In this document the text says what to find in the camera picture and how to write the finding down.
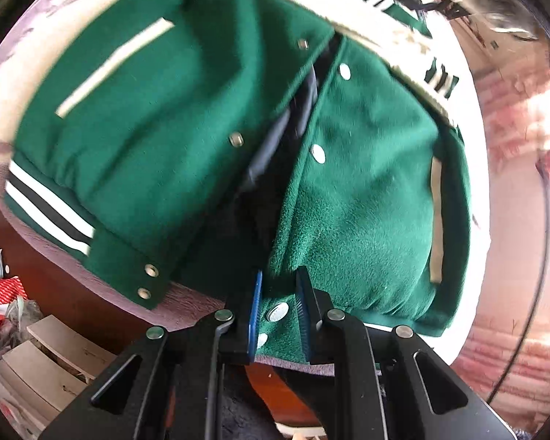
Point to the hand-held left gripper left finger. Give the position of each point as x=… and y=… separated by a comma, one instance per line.
x=255, y=314

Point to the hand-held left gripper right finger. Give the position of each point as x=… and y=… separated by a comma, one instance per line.
x=304, y=318

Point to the green varsity jacket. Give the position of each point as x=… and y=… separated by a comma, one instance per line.
x=165, y=123

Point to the red cardboard box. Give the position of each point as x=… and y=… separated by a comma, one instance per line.
x=1, y=294

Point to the brown wooden bed frame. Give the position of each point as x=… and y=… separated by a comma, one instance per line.
x=68, y=291

